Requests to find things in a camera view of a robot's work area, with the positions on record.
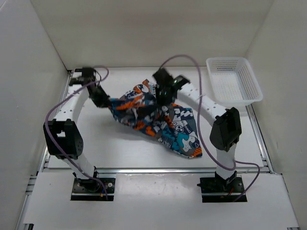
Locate colourful patterned shorts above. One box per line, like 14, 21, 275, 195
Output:
108, 79, 202, 158

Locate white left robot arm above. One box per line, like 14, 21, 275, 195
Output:
43, 67, 111, 192

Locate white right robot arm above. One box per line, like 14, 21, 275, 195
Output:
153, 73, 242, 192

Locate white plastic mesh basket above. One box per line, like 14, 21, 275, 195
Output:
206, 57, 263, 107

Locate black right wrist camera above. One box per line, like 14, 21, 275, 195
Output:
153, 68, 174, 86

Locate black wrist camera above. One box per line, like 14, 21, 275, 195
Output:
81, 67, 96, 84
153, 68, 174, 86

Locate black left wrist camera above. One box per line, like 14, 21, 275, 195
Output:
81, 67, 96, 84

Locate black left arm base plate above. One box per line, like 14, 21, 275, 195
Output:
71, 177, 116, 201

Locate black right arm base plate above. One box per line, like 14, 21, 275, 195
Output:
197, 177, 248, 203

